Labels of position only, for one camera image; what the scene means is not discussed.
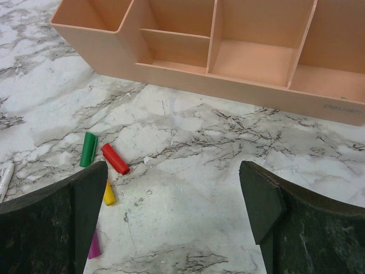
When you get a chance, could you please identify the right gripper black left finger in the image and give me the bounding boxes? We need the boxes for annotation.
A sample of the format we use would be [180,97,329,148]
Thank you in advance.
[1,161,108,273]

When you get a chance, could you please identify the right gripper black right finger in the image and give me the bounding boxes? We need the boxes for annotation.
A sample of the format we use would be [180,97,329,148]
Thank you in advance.
[239,161,364,273]

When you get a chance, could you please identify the purple pen cap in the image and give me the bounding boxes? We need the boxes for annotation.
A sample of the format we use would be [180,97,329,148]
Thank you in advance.
[88,230,101,260]

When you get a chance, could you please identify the white pen red ink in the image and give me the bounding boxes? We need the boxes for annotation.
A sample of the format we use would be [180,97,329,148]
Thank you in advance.
[0,163,15,203]

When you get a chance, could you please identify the red pen cap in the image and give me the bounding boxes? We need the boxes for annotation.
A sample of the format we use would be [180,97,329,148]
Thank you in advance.
[102,143,130,175]

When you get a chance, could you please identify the yellow pen cap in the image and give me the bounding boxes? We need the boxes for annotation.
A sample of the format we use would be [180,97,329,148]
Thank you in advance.
[103,180,116,206]

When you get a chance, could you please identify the green pen cap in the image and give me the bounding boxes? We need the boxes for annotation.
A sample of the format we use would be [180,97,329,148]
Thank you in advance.
[79,132,98,167]

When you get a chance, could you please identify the peach desk organizer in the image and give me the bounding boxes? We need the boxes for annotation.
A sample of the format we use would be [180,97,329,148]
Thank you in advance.
[51,0,364,126]

